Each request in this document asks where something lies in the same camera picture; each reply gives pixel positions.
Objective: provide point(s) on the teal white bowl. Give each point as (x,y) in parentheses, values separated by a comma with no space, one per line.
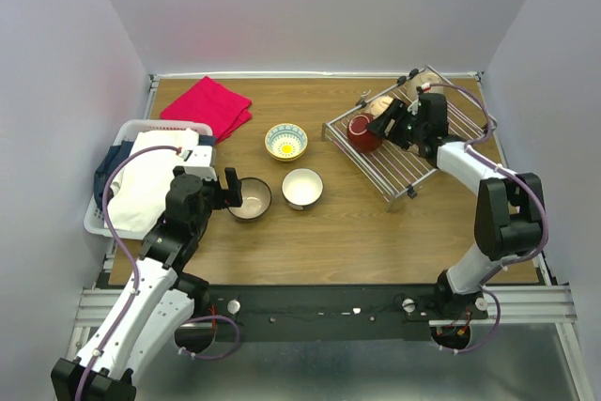
(302,188)

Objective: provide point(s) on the plain beige bowl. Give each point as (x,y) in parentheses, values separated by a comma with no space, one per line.
(421,78)

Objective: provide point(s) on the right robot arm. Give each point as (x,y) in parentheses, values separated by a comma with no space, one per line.
(510,223)

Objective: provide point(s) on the beige bowl with drawing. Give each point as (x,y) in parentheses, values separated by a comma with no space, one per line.
(378,106)

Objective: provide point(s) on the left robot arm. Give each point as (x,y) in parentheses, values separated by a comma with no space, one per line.
(158,298)

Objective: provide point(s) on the red bowl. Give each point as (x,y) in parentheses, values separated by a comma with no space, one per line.
(359,137)

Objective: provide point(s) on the cream striped bowl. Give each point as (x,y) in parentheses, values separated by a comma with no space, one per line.
(286,134)

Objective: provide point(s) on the wire dish rack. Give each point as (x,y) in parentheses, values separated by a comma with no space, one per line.
(393,171)

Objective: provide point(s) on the navy blue garment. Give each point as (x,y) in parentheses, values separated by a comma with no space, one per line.
(115,155)

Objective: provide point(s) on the red folded cloth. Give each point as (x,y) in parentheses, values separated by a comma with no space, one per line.
(211,103)

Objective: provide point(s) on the aluminium frame rail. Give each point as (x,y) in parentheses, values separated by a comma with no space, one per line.
(520,304)

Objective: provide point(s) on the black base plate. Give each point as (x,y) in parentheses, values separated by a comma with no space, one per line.
(317,313)

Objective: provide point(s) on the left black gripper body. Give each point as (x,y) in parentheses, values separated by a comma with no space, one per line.
(214,194)

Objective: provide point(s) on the white cloth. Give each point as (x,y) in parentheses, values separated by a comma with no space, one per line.
(141,186)

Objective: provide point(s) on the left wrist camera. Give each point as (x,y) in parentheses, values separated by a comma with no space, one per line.
(197,161)

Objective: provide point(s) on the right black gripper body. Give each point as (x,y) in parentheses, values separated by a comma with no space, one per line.
(413,129)

